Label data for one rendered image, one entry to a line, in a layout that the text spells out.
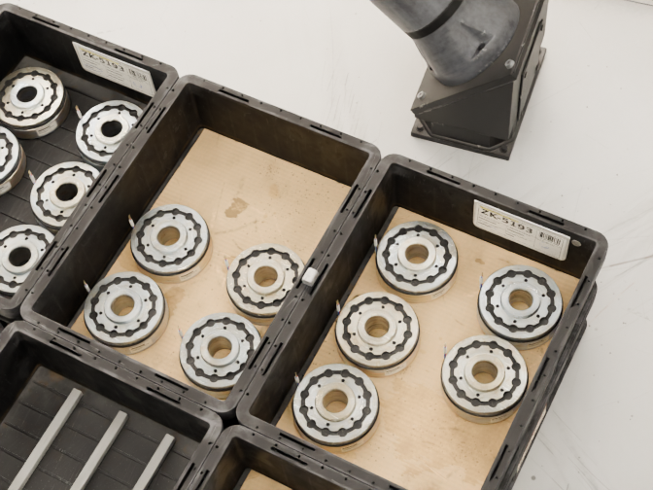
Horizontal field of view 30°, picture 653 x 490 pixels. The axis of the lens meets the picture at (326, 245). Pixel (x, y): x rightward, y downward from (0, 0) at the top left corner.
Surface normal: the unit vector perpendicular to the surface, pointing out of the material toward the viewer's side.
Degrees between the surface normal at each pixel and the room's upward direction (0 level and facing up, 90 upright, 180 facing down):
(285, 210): 0
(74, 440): 0
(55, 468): 0
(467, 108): 90
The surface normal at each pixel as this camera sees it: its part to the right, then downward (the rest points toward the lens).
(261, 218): -0.07, -0.49
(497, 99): -0.34, 0.83
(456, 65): -0.40, 0.59
